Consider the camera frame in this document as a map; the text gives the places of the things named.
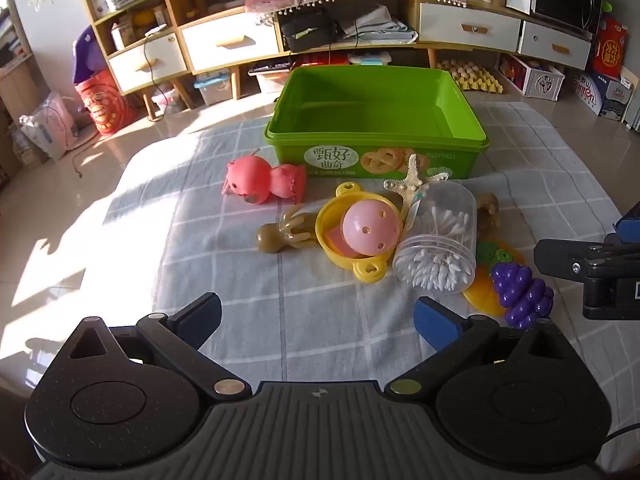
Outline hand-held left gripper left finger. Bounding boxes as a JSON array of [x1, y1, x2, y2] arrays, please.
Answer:
[[54, 292, 253, 403]]

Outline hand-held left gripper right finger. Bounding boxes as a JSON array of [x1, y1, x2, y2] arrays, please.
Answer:
[[384, 296, 590, 397]]

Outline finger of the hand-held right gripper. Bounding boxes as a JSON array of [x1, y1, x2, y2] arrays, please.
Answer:
[[612, 212, 640, 247], [534, 238, 640, 321]]

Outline purple toy grapes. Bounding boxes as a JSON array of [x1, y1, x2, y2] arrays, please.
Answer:
[[490, 255, 555, 331]]

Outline orange toy pumpkin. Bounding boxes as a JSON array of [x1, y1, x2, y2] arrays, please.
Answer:
[[462, 240, 518, 317]]

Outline clear cotton swab jar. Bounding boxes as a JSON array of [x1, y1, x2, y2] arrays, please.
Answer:
[[392, 180, 478, 295]]

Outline tan rubber toy octopus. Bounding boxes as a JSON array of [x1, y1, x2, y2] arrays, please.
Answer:
[[256, 205, 321, 256]]

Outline yellow toy pot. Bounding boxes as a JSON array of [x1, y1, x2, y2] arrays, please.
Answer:
[[315, 182, 406, 284]]

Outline pink ball with holes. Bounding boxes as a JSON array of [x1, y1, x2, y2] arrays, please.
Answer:
[[341, 200, 403, 257]]

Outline beige starfish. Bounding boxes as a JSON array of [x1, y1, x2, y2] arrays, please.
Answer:
[[383, 154, 451, 211]]

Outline pink toy pig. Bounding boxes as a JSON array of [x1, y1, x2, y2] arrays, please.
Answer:
[[221, 149, 308, 206]]

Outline green plastic storage box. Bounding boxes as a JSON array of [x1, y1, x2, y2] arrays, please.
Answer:
[[264, 66, 490, 181]]

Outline brown toy figure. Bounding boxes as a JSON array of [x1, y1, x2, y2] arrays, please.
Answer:
[[475, 193, 501, 241]]

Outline grey plaid blanket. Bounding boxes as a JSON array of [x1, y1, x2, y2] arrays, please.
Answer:
[[99, 101, 640, 466]]

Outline pink toy slice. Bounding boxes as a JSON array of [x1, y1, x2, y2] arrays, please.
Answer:
[[325, 225, 351, 256]]

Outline blue and white carton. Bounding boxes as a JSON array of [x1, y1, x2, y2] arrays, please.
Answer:
[[570, 72, 640, 121]]

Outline white printed crate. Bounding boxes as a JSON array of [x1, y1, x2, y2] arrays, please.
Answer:
[[497, 52, 566, 97]]

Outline red printed box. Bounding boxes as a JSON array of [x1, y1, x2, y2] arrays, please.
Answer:
[[592, 15, 628, 78]]

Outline white cabinet drawer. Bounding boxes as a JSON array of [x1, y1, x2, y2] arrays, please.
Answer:
[[107, 35, 188, 93], [181, 19, 281, 73], [518, 22, 593, 71], [419, 2, 523, 53]]

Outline yellow egg tray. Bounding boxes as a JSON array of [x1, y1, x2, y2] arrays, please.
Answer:
[[437, 59, 505, 95]]

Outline clear storage box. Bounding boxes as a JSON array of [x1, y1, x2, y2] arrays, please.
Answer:
[[250, 62, 293, 95], [194, 71, 233, 107], [348, 51, 393, 66]]

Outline red printed bucket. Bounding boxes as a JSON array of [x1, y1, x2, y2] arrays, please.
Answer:
[[75, 70, 133, 136]]

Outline white plastic bag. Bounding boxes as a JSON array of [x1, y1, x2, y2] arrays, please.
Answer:
[[20, 92, 81, 161]]

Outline purple plastic object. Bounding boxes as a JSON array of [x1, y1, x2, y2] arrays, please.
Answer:
[[72, 25, 111, 86]]

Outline folded pale cloths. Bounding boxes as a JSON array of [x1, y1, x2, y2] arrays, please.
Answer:
[[342, 2, 418, 45]]

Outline small cardboard box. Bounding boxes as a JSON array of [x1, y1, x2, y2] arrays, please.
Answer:
[[111, 22, 136, 48]]

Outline wooden cabinet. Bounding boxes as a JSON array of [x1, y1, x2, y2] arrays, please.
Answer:
[[80, 0, 603, 121]]

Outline black bag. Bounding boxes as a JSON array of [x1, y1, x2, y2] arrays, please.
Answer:
[[277, 10, 341, 53]]

